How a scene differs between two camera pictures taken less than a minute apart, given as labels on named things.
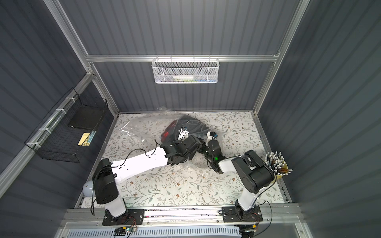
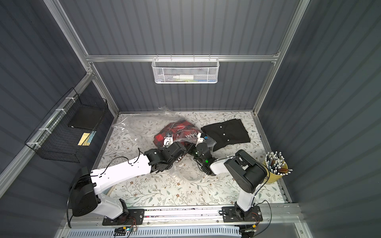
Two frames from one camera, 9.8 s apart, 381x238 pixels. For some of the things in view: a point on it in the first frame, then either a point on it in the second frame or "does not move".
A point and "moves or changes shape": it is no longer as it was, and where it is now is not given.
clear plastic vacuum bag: x=162 y=126 moves or changes shape
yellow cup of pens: x=276 y=161 does not move
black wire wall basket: x=67 y=130 does not move
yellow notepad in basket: x=85 y=140 does not move
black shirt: x=192 y=125 → x=228 y=132
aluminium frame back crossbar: x=189 y=56 does not move
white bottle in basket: x=184 y=77 does not move
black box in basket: x=87 y=117 does not move
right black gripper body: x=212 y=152 → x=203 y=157
